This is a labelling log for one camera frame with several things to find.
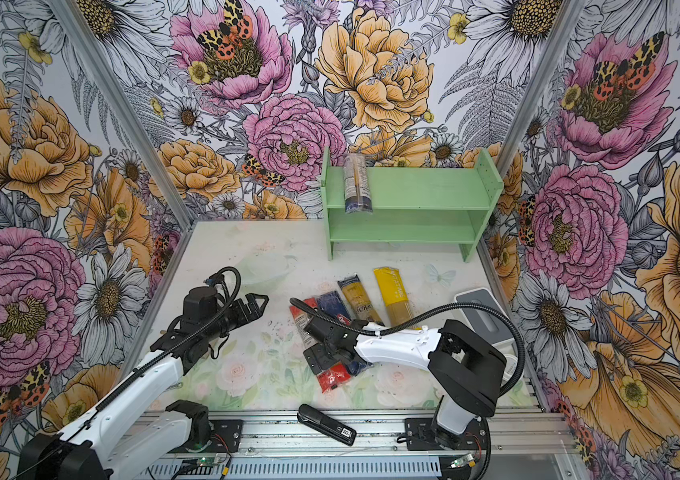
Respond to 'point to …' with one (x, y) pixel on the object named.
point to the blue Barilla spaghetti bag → (331, 304)
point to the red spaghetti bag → (331, 376)
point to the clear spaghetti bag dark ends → (357, 184)
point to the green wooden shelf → (412, 205)
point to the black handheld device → (317, 420)
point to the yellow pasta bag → (394, 295)
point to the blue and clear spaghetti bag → (358, 301)
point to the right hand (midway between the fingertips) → (329, 360)
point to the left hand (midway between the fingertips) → (257, 312)
